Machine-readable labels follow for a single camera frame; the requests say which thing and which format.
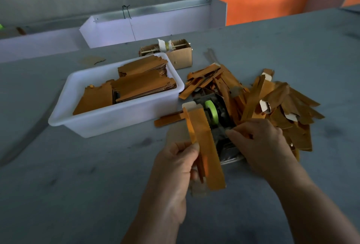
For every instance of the pile of beige blanks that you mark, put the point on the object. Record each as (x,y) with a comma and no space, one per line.
(179,131)

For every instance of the pile of gold boxes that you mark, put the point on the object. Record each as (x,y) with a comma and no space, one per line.
(270,103)

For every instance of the black tape dispenser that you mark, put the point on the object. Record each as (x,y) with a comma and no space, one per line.
(228,148)

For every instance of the green tape roll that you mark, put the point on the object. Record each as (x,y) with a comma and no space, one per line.
(212,111)

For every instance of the person's right hand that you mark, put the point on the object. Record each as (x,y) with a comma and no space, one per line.
(267,148)

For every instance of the small brown object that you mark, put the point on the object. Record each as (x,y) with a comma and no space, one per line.
(21,30)

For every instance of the gold cartons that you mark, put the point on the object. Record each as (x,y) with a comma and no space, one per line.
(143,83)

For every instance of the person's left forearm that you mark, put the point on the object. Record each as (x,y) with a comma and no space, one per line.
(152,232)

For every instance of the white plastic bin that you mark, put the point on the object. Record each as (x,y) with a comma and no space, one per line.
(112,120)

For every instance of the long white tray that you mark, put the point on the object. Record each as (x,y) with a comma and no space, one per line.
(36,45)
(180,20)

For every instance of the person's right forearm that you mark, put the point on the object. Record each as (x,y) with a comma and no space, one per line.
(318,213)

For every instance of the person's left hand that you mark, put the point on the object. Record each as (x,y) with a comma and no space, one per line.
(169,182)

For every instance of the small cardboard box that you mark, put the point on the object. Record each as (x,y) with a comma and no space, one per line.
(183,57)

